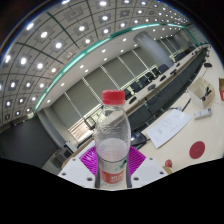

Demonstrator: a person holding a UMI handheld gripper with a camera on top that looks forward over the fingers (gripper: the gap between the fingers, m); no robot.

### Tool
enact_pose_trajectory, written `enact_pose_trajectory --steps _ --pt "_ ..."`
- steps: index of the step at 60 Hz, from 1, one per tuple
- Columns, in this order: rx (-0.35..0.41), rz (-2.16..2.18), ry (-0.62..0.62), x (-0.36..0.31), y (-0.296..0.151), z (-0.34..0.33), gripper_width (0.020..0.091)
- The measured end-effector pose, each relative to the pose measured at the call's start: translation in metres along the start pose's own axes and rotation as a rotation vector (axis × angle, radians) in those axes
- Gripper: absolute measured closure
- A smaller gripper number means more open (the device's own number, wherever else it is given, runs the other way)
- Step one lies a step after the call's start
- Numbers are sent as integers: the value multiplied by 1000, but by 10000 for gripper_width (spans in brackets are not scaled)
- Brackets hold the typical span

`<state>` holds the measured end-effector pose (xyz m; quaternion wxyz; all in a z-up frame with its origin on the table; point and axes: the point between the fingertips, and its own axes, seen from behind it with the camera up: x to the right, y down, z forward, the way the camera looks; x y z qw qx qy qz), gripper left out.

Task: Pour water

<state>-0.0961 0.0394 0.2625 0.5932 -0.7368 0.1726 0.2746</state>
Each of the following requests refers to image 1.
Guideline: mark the flat round red coaster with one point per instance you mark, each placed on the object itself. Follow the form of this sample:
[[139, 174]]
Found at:
[[197, 150]]

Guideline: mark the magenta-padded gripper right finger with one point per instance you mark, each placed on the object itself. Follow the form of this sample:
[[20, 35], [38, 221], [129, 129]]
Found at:
[[148, 170]]

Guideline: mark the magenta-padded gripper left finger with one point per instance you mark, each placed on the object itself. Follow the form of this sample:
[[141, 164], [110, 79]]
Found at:
[[75, 170]]

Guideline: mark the white printed paper sheet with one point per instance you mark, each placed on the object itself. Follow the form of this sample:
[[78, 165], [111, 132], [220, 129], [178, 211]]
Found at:
[[168, 128]]

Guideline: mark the black conference microphone console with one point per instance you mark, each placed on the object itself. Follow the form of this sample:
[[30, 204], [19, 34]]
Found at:
[[137, 140]]

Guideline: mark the group of round ceiling lights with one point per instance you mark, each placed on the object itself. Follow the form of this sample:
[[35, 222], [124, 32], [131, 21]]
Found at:
[[58, 45]]

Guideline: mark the row of black office chairs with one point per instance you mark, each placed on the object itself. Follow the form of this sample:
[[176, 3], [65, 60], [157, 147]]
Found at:
[[145, 81]]

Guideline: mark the open brown cardboard box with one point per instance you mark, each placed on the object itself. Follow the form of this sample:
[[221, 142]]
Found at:
[[221, 90]]

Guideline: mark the row of black microphone units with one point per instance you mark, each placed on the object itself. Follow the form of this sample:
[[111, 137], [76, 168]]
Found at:
[[151, 86]]

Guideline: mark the black desk microphone unit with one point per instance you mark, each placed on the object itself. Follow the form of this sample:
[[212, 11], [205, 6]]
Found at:
[[207, 64]]

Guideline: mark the clear red-capped water bottle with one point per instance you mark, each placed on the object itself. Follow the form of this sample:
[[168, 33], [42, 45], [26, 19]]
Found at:
[[112, 150]]

